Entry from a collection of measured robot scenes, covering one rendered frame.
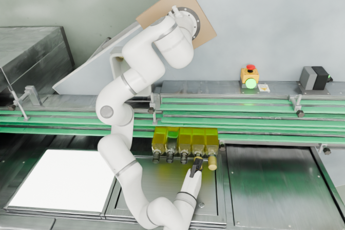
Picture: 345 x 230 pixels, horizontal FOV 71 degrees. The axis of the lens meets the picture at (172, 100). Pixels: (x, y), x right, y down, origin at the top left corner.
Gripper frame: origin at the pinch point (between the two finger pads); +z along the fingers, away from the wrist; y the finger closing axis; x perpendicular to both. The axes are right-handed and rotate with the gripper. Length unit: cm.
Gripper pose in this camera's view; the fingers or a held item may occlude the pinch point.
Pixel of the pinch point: (197, 166)
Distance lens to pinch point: 100.6
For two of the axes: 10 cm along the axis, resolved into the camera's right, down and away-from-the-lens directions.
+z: 3.5, -5.5, 7.6
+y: -0.4, -8.2, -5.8
